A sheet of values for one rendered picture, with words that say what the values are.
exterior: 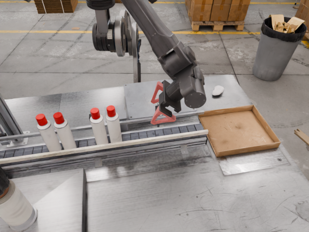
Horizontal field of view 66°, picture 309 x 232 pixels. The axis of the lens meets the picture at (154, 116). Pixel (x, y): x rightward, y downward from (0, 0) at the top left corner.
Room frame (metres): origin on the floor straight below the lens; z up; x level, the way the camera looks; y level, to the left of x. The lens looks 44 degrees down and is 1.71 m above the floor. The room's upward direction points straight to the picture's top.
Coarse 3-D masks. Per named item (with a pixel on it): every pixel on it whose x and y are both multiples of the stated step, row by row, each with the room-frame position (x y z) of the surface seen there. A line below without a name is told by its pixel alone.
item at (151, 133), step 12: (144, 132) 0.74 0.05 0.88; (156, 132) 0.74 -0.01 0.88; (168, 132) 0.74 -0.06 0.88; (180, 132) 0.74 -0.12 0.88; (60, 144) 0.67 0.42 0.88; (84, 144) 0.67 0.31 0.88; (96, 144) 0.67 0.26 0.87; (144, 144) 0.67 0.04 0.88; (0, 156) 0.60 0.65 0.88; (12, 156) 0.60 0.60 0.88; (60, 156) 0.60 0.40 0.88; (72, 156) 0.61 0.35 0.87
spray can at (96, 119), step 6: (96, 108) 0.68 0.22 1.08; (96, 114) 0.66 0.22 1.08; (90, 120) 0.66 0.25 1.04; (96, 120) 0.65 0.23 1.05; (102, 120) 0.66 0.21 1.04; (96, 126) 0.64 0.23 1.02; (102, 126) 0.66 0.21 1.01; (96, 132) 0.65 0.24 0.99; (102, 132) 0.65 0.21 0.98; (96, 138) 0.65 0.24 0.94; (102, 138) 0.65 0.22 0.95; (102, 144) 0.65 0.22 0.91
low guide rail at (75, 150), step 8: (160, 136) 0.68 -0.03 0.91; (168, 136) 0.68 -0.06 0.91; (176, 136) 0.69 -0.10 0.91; (184, 136) 0.69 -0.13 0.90; (104, 144) 0.64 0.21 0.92; (112, 144) 0.64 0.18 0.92; (120, 144) 0.64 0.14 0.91; (128, 144) 0.65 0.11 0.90; (136, 144) 0.65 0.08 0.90; (48, 152) 0.60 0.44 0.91; (56, 152) 0.60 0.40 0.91; (64, 152) 0.60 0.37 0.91; (72, 152) 0.61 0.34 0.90; (0, 160) 0.56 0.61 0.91; (8, 160) 0.56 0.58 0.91; (16, 160) 0.57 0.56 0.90; (24, 160) 0.57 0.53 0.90
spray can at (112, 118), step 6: (108, 108) 0.68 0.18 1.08; (114, 108) 0.68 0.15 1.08; (108, 114) 0.67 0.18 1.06; (114, 114) 0.67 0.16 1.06; (108, 120) 0.66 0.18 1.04; (114, 120) 0.66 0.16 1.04; (108, 126) 0.67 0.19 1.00; (114, 126) 0.66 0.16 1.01; (114, 132) 0.66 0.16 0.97; (120, 132) 0.68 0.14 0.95; (114, 138) 0.66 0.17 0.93; (120, 138) 0.67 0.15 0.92
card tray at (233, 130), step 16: (208, 112) 0.89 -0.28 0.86; (224, 112) 0.91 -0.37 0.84; (240, 112) 0.92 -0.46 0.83; (256, 112) 0.90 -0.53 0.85; (208, 128) 0.80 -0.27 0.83; (224, 128) 0.80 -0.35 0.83; (240, 128) 0.80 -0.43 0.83; (256, 128) 0.80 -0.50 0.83; (224, 144) 0.71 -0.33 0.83; (240, 144) 0.71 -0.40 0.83; (256, 144) 0.71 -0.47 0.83; (272, 144) 0.68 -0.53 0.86
